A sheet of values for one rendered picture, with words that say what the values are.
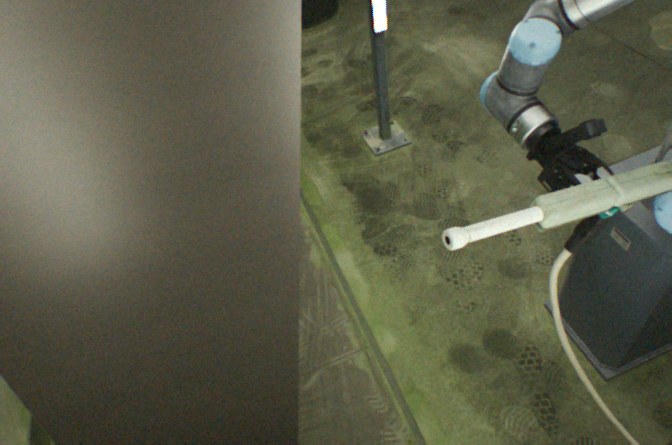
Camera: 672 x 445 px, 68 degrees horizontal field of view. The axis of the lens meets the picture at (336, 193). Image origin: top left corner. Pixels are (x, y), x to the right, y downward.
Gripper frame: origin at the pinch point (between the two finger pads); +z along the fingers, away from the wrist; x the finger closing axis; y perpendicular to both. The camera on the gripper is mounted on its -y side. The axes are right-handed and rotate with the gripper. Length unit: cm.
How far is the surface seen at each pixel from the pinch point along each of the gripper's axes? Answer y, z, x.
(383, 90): 78, -123, -32
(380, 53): 59, -126, -28
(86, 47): -40, -8, 77
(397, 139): 104, -115, -42
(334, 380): 101, -17, 35
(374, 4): 37, -128, -21
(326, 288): 104, -50, 23
